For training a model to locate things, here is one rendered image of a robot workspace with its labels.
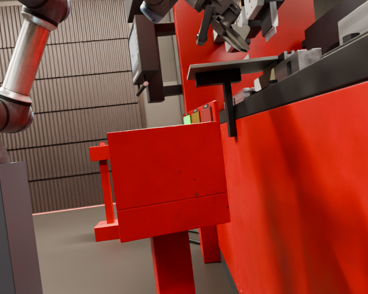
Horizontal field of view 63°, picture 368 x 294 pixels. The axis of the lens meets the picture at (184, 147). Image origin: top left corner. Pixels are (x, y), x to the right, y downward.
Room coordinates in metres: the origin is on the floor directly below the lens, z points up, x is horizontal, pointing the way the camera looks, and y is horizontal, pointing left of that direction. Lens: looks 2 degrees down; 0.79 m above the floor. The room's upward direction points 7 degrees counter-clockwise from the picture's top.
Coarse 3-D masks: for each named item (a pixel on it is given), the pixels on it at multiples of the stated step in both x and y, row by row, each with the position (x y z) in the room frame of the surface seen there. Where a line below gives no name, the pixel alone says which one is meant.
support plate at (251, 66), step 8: (272, 56) 0.89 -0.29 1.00; (200, 64) 0.88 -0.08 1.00; (208, 64) 0.88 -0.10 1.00; (216, 64) 0.88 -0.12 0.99; (224, 64) 0.88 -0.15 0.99; (232, 64) 0.89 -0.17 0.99; (240, 64) 0.91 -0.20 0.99; (248, 64) 0.92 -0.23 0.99; (256, 64) 0.93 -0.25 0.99; (264, 64) 0.95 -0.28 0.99; (192, 72) 0.94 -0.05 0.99; (248, 72) 1.05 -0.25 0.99; (256, 72) 1.07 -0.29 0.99
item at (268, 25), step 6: (270, 6) 0.93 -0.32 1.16; (276, 6) 0.93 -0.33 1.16; (264, 12) 0.99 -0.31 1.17; (270, 12) 0.93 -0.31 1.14; (276, 12) 0.93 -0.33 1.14; (264, 18) 0.99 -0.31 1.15; (270, 18) 0.94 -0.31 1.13; (276, 18) 0.93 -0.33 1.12; (264, 24) 1.00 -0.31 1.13; (270, 24) 0.94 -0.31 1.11; (276, 24) 0.93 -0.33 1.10; (264, 30) 1.00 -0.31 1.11; (270, 30) 0.97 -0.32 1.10; (264, 36) 1.02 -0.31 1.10; (270, 36) 0.98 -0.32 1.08
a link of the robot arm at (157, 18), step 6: (168, 0) 0.93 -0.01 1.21; (174, 0) 0.95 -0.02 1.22; (144, 6) 0.94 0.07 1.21; (150, 6) 0.91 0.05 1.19; (156, 6) 0.90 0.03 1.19; (162, 6) 0.92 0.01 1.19; (168, 6) 0.95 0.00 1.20; (144, 12) 0.94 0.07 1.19; (150, 12) 0.94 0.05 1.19; (156, 12) 0.94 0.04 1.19; (162, 12) 0.95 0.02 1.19; (150, 18) 0.95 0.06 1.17; (156, 18) 0.95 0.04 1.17
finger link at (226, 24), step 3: (219, 21) 0.94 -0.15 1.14; (222, 21) 0.92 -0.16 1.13; (225, 21) 0.92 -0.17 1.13; (222, 24) 0.93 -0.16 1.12; (225, 24) 0.92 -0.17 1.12; (228, 24) 0.92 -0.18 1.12; (225, 27) 0.92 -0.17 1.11; (228, 27) 0.92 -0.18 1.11; (231, 27) 0.92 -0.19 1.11; (225, 30) 0.94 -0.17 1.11; (228, 30) 0.92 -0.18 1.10; (231, 30) 0.92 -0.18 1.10; (234, 30) 0.93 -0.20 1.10; (231, 33) 0.93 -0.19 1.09; (234, 33) 0.92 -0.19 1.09; (237, 33) 0.93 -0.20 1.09; (234, 36) 0.93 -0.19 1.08; (237, 36) 0.93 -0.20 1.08
